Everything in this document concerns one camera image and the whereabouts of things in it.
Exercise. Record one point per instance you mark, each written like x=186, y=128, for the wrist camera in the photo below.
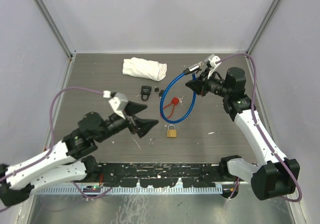
x=117, y=102
x=213, y=61

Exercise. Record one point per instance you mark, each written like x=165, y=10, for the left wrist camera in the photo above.
x=117, y=102

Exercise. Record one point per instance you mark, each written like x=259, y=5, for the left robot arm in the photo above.
x=70, y=159

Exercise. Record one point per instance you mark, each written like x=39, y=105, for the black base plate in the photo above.
x=157, y=175

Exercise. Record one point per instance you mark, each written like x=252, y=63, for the black-headed keys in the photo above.
x=159, y=91

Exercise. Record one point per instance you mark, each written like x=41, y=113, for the brass padlock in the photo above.
x=171, y=131

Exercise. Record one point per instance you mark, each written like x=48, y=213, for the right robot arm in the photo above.
x=274, y=175

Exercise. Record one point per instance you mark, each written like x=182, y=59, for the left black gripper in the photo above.
x=143, y=125

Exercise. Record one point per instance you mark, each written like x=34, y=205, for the slotted cable duct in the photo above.
x=69, y=189

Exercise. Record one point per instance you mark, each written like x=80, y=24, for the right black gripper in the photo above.
x=199, y=86

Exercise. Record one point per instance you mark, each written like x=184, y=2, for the small brass padlock key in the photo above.
x=151, y=141

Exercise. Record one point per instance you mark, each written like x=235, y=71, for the white crumpled cloth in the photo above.
x=146, y=69

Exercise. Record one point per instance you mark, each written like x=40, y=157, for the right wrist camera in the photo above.
x=213, y=61

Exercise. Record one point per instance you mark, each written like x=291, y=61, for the red cable padlock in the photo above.
x=172, y=104

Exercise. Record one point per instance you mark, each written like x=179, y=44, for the black padlock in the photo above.
x=145, y=92

